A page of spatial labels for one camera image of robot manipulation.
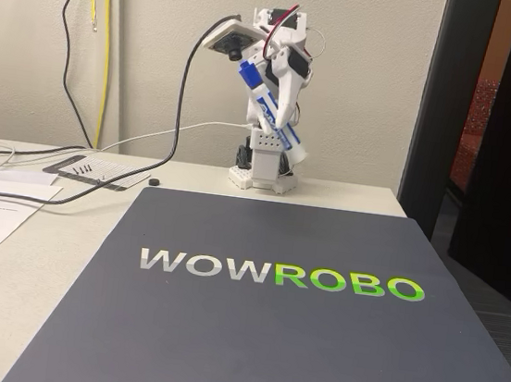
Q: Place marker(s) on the red speckled furniture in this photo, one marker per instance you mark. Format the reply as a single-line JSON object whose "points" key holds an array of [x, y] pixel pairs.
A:
{"points": [[474, 134]]}

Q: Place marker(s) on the grey WOWROBO mat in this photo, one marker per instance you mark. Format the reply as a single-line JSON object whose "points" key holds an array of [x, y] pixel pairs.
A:
{"points": [[264, 350]]}

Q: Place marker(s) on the dark grey door frame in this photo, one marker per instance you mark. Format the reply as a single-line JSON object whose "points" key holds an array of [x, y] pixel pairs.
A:
{"points": [[438, 106]]}

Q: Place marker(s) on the blue whiteboard marker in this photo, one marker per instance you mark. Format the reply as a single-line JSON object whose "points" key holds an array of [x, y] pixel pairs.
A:
{"points": [[266, 101]]}

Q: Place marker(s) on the white gripper camera module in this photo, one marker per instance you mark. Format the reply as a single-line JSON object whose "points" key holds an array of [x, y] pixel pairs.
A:
{"points": [[230, 39]]}

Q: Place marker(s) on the small black screw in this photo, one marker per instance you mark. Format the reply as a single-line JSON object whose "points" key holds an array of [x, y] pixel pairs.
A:
{"points": [[87, 168], [81, 168], [74, 168]]}

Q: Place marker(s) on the striped screw card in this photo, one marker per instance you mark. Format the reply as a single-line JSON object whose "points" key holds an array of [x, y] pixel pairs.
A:
{"points": [[117, 174]]}

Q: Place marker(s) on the small black round cap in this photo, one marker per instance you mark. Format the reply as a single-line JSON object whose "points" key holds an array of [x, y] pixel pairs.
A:
{"points": [[155, 182]]}

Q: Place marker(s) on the blank white paper sheet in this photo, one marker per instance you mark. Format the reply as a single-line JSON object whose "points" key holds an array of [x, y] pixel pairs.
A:
{"points": [[28, 177]]}

